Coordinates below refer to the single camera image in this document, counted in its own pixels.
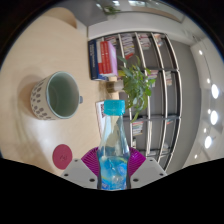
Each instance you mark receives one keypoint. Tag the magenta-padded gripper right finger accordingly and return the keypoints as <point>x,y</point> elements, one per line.
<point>148,171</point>

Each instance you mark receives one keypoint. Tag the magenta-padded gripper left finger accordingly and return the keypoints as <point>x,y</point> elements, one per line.
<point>77,171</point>

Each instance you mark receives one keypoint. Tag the clear bottle with blue cap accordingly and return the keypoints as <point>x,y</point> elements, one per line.
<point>113,156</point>

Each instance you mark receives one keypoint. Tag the flat round red coaster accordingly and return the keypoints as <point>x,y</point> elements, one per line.
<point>62,156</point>

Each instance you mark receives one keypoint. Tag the grey bookshelf unit with books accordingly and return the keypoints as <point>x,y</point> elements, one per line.
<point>166,100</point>

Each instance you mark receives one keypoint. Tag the pale green patterned mug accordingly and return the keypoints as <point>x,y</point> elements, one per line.
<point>61,95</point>

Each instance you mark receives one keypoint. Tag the leafy green potted plant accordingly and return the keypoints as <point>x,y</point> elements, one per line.
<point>136,86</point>

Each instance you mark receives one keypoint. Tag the group of ceiling lights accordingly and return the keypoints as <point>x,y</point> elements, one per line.
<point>214,116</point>

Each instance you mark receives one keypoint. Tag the dark blue book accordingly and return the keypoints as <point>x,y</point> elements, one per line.
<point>93,60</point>

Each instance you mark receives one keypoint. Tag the red book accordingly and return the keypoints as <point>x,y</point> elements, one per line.
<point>105,58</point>

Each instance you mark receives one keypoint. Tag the pink book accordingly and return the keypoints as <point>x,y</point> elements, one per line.
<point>113,58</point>

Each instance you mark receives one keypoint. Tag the small potted plant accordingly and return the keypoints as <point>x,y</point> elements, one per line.
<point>111,10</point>

